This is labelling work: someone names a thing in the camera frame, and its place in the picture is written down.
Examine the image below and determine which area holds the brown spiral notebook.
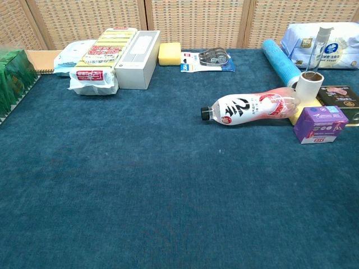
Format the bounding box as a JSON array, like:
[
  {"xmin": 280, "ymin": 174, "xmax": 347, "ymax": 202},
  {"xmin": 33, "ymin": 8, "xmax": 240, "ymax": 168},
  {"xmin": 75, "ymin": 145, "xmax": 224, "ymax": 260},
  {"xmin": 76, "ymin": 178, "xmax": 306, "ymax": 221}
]
[{"xmin": 26, "ymin": 49, "xmax": 63, "ymax": 75}]

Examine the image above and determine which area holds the green patterned box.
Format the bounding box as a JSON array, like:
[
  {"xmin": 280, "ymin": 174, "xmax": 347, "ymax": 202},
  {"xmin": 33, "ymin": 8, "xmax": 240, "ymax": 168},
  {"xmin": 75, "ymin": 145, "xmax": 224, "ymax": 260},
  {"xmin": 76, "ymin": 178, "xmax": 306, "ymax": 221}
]
[{"xmin": 0, "ymin": 49, "xmax": 42, "ymax": 126}]

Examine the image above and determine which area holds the purple carton box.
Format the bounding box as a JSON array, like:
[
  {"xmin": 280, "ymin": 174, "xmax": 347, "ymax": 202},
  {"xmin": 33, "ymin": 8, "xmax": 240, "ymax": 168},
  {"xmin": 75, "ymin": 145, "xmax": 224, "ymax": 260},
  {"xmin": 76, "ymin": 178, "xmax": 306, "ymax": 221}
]
[{"xmin": 293, "ymin": 105, "xmax": 349, "ymax": 145}]

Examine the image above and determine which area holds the yellow red sponge pack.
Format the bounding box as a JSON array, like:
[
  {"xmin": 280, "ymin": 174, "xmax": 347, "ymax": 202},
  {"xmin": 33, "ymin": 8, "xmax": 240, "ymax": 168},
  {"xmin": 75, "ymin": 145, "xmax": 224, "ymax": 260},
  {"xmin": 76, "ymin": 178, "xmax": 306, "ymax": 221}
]
[{"xmin": 68, "ymin": 27, "xmax": 139, "ymax": 96}]

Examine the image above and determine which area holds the woven wooden folding screen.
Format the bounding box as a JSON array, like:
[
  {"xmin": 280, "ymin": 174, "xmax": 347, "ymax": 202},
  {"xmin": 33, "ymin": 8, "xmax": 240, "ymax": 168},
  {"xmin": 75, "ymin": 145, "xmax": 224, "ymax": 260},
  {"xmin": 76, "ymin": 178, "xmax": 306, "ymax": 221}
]
[{"xmin": 0, "ymin": 0, "xmax": 359, "ymax": 51}]

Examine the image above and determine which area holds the correction tape blister pack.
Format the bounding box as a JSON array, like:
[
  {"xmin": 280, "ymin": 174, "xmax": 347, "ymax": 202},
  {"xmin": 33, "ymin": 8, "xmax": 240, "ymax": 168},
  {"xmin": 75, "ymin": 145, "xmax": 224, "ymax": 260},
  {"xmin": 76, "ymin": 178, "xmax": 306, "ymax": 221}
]
[{"xmin": 180, "ymin": 47, "xmax": 236, "ymax": 73}]

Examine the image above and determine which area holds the long white cardboard box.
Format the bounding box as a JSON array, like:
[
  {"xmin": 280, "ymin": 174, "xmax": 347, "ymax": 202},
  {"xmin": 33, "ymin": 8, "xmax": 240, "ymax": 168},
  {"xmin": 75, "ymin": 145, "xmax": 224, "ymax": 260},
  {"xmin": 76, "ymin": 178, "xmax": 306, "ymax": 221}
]
[{"xmin": 114, "ymin": 30, "xmax": 162, "ymax": 91}]

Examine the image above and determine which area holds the thick yellow sponge block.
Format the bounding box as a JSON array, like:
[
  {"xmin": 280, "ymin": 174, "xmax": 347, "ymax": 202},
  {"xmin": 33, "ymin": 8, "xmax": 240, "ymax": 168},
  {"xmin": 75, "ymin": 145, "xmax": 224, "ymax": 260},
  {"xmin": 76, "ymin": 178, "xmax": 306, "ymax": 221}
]
[{"xmin": 158, "ymin": 41, "xmax": 182, "ymax": 67}]

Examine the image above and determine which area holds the clear plastic tube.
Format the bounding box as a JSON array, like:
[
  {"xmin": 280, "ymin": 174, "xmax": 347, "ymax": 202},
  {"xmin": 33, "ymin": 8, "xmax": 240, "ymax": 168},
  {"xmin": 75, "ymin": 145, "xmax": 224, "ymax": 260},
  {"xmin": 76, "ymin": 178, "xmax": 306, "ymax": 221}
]
[{"xmin": 305, "ymin": 26, "xmax": 335, "ymax": 74}]

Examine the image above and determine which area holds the dark luncheon meat tin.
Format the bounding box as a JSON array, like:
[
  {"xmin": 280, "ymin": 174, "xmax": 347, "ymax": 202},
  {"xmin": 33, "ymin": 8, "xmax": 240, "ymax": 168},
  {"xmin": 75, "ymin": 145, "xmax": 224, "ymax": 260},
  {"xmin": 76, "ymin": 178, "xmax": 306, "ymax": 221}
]
[{"xmin": 316, "ymin": 85, "xmax": 359, "ymax": 127}]

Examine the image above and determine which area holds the white blue plastic pouch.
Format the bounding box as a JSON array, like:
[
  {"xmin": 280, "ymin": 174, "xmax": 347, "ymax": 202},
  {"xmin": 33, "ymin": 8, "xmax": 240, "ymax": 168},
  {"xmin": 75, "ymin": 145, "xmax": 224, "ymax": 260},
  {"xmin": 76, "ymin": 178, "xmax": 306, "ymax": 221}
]
[{"xmin": 53, "ymin": 39, "xmax": 98, "ymax": 77}]

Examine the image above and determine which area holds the plastic bottle white red label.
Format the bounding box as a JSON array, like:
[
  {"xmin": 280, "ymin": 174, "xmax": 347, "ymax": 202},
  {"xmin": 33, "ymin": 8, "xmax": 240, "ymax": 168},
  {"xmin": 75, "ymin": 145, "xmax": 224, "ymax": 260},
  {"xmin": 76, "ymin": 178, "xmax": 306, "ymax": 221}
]
[{"xmin": 200, "ymin": 86, "xmax": 301, "ymax": 126}]

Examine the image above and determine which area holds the white paper roll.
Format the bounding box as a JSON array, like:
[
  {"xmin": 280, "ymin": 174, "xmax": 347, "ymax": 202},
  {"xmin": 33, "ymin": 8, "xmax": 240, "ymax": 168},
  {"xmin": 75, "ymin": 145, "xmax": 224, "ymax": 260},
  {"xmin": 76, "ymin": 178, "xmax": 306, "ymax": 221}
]
[{"xmin": 296, "ymin": 71, "xmax": 325, "ymax": 105}]

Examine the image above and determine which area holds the flat yellow sponge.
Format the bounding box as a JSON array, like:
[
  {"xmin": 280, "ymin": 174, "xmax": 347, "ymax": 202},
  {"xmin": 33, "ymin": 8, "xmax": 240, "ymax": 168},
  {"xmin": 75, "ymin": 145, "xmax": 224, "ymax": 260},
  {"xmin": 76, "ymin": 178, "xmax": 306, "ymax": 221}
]
[{"xmin": 288, "ymin": 96, "xmax": 323, "ymax": 126}]

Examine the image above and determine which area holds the blue carpet table cover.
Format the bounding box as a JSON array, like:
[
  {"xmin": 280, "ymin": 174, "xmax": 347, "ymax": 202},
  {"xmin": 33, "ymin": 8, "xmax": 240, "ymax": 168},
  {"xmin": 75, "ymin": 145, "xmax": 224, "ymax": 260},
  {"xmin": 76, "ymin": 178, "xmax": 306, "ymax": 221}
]
[{"xmin": 0, "ymin": 49, "xmax": 359, "ymax": 269}]

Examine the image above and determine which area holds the white blue tissue pack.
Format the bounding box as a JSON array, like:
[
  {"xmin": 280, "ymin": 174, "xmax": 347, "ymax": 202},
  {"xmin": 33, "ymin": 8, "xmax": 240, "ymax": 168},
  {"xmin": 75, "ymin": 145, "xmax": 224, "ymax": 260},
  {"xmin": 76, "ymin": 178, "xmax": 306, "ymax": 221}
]
[{"xmin": 280, "ymin": 22, "xmax": 359, "ymax": 70}]

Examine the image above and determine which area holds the blue plastic bag roll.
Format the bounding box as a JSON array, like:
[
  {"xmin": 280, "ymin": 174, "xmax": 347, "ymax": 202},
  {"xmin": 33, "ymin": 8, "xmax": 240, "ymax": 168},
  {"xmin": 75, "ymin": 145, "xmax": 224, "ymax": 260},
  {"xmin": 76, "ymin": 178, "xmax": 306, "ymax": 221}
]
[{"xmin": 261, "ymin": 38, "xmax": 302, "ymax": 89}]

